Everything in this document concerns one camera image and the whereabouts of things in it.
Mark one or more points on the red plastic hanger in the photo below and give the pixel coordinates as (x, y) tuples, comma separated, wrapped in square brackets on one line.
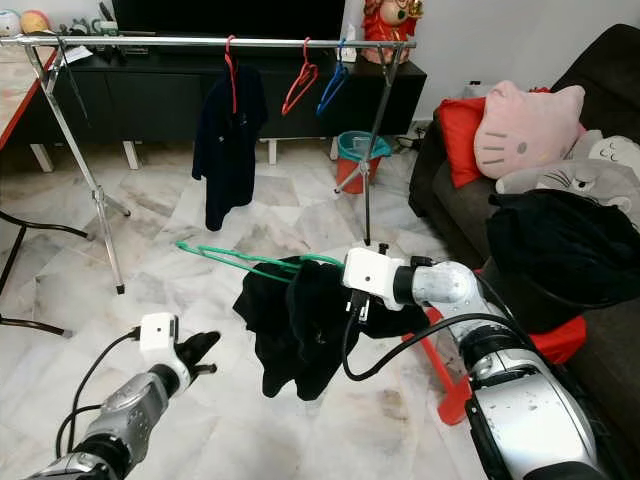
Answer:
[(306, 58), (231, 85)]

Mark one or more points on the small electronic gadgets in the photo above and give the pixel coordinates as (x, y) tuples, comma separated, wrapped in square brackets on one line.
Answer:
[(105, 25)]

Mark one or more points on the white round plush toy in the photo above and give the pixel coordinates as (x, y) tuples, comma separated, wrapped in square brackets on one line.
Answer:
[(10, 24)]

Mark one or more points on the black t-shirt green print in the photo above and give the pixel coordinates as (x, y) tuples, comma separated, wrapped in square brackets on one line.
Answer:
[(300, 335)]

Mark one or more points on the dark metal chair frame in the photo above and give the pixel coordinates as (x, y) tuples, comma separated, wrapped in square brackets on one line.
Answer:
[(60, 228)]

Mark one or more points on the red plastic stool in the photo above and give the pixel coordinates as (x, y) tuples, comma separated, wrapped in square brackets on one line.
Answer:
[(560, 340)]

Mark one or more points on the red laughing buddha statue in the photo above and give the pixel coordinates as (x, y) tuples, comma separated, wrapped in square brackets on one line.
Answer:
[(390, 22)]

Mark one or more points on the green plastic hanger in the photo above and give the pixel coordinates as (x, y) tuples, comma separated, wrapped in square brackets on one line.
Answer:
[(325, 259)]

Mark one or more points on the grey totoro pillow closed eyes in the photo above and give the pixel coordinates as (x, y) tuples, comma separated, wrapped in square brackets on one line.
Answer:
[(615, 150)]

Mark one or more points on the navy blue shirt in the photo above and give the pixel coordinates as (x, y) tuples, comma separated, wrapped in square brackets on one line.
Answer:
[(228, 155)]

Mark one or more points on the dark grey fabric sofa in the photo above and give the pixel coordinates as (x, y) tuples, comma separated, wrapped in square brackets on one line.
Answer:
[(460, 215)]

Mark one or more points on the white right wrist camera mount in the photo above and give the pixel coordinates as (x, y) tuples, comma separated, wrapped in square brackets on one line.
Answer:
[(370, 275)]

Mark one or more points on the orange bucket teal liner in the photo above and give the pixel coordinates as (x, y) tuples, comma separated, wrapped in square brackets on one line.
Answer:
[(350, 172)]

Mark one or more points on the pink cat face pillow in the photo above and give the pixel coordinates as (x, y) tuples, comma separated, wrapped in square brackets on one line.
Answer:
[(525, 130)]

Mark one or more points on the blue plastic hanger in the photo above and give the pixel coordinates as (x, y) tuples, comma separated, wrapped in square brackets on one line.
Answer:
[(335, 88)]

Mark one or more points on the pink marble dining table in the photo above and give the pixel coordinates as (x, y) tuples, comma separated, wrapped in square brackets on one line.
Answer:
[(15, 90)]

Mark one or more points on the grey totoro pillow open eyes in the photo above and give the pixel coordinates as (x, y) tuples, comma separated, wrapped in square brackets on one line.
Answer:
[(580, 178)]

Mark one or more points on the orange round plush toy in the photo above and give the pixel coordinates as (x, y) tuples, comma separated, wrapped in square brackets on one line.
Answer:
[(35, 22)]

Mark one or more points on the white paper stack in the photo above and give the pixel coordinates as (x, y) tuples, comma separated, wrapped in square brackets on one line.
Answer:
[(76, 54)]

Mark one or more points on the black garment pile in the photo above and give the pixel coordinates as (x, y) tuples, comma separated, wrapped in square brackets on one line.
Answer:
[(560, 260)]

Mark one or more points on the silver metal clothes rack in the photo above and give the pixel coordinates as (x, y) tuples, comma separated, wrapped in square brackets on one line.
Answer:
[(160, 41)]

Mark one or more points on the red cushion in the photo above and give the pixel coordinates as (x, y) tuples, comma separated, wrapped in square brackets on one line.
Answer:
[(458, 140)]

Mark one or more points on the black flat screen television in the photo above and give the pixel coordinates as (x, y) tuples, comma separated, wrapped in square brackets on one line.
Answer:
[(230, 18)]

